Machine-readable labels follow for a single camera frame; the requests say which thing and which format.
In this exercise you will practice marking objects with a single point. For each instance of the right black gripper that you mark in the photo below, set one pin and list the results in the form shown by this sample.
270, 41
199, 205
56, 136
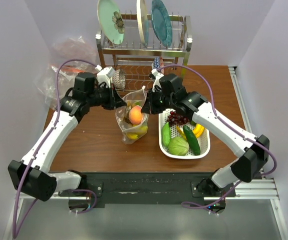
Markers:
149, 107

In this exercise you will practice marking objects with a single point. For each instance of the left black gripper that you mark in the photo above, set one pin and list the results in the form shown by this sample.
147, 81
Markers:
115, 101

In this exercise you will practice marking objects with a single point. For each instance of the toy peach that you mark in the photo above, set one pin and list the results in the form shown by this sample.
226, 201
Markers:
135, 115

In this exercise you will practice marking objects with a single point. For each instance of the clear zip top bag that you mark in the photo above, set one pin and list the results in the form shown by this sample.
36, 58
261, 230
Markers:
137, 97

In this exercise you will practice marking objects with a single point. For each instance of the yellow banana bunch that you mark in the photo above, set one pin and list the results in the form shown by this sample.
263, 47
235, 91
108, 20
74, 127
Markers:
138, 133

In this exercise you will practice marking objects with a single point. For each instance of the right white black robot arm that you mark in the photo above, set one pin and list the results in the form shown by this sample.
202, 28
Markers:
251, 154

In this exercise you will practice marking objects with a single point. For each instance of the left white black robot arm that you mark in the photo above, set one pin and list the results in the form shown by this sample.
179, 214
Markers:
31, 174

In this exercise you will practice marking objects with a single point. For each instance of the dark purple grape bunch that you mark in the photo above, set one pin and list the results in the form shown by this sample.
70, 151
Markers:
175, 119

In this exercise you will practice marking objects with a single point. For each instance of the brown patterned bowl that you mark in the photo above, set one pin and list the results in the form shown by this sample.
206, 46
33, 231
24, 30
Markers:
119, 79

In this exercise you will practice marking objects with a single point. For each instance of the light green bumpy gourd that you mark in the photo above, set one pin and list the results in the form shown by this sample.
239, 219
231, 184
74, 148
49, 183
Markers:
166, 134

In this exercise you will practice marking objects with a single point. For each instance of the blue patterned bowl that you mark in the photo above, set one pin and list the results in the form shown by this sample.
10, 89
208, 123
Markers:
158, 63

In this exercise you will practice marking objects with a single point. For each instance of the yellow banana pair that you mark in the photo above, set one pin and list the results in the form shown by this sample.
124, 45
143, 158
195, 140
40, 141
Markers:
198, 131

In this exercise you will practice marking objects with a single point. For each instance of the green cabbage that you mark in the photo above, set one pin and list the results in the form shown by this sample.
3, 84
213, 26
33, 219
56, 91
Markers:
178, 146

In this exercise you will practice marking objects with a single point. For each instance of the dark green cucumber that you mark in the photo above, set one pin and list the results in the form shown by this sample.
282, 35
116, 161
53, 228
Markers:
192, 140

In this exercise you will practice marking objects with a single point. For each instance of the steel dish rack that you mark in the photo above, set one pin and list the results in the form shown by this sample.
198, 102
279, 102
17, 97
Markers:
136, 59

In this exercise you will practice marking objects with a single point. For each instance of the white perforated plastic basket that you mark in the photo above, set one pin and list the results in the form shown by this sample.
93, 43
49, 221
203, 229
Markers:
172, 137

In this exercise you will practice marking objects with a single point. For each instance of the pile of clear plastic bags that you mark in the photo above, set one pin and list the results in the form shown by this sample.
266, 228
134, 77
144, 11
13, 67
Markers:
64, 68

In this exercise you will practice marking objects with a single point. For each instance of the teal blue plate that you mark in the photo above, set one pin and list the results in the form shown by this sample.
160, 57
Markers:
161, 23

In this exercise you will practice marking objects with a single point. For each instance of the mint green flower plate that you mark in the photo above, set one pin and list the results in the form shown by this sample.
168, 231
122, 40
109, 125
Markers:
111, 21

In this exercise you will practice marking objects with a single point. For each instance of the cream rimmed plate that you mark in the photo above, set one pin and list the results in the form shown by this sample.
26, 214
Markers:
142, 21

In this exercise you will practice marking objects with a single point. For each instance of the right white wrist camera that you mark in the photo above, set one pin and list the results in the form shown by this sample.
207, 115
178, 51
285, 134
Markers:
156, 77

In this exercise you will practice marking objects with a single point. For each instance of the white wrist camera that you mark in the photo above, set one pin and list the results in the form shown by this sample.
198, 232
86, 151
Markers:
104, 75
156, 77

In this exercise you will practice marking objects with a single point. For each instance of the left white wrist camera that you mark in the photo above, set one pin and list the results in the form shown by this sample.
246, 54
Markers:
104, 75

